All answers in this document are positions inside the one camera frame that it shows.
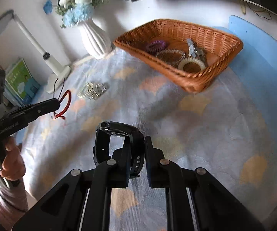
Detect green cover book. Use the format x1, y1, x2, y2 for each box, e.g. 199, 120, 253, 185
5, 58, 41, 104

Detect person's left hand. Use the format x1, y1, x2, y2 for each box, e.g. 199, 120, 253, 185
0, 137, 26, 181

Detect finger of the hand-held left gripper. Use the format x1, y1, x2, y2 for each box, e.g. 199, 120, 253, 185
8, 98, 62, 126

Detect white desk lamp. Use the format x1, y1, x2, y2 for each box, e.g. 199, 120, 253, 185
0, 10, 72, 94

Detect red string bracelet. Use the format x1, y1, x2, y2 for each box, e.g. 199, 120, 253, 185
51, 90, 72, 121

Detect brown wicker basket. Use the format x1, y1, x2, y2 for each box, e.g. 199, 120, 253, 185
113, 18, 244, 94

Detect black wrist watch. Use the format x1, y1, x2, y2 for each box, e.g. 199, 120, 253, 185
94, 121, 146, 178

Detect cream spiral hair tie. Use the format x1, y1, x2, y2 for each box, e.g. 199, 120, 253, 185
178, 56, 206, 73

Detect silver hair clip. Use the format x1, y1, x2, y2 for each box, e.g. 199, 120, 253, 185
187, 38, 199, 57

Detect thin black cable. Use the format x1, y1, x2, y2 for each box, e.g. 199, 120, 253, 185
239, 0, 273, 21

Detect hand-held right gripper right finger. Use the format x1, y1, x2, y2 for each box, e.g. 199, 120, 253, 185
144, 135, 266, 231

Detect person's left forearm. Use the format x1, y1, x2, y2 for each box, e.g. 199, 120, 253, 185
0, 173, 29, 231

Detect white ribbed vase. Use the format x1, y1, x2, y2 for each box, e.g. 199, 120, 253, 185
77, 19, 113, 60

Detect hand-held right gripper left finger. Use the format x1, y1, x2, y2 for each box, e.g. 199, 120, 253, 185
13, 144, 133, 231

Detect purple spiral hair tie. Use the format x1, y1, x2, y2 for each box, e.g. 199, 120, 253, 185
146, 39, 170, 53

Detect blue table mat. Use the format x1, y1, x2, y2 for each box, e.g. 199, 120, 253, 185
209, 15, 277, 128

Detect white lamp cable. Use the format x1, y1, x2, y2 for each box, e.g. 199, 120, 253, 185
70, 55, 94, 66

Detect blue and white flowers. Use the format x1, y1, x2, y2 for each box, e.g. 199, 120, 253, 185
43, 0, 127, 28

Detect pastel printed tablecloth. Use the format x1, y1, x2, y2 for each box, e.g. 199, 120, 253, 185
16, 48, 277, 231

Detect clear bead bracelet with charms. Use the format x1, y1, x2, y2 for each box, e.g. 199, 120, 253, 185
77, 82, 108, 100

